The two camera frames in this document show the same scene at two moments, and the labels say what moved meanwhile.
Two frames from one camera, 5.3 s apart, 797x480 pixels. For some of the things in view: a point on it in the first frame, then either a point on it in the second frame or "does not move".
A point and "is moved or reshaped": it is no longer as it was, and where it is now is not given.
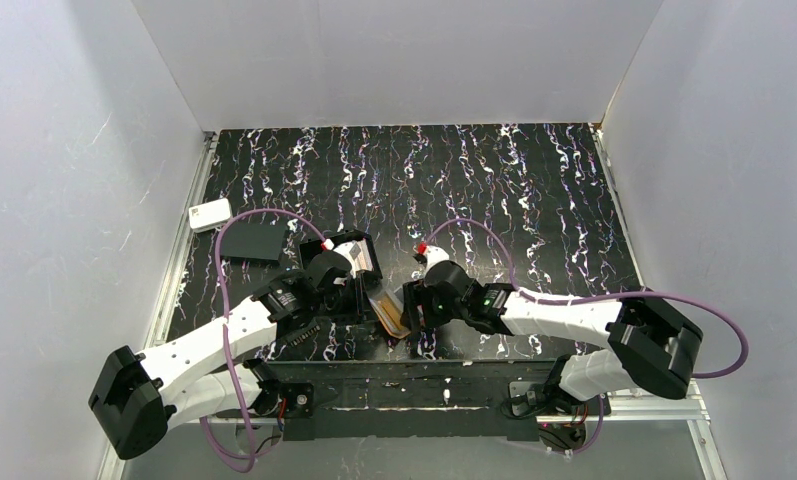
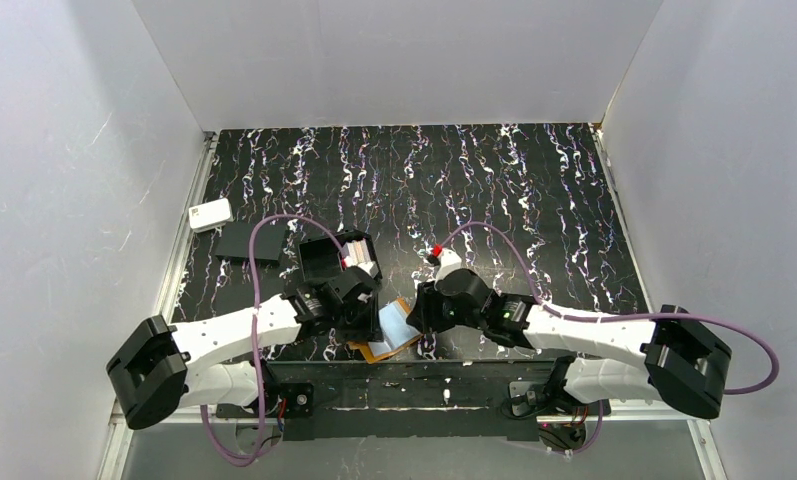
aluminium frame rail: [113, 468] does not move
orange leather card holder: [390, 313] is moved or reshaped
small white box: [210, 214] does not move
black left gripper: [357, 299] → [363, 318]
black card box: [372, 277] does not move
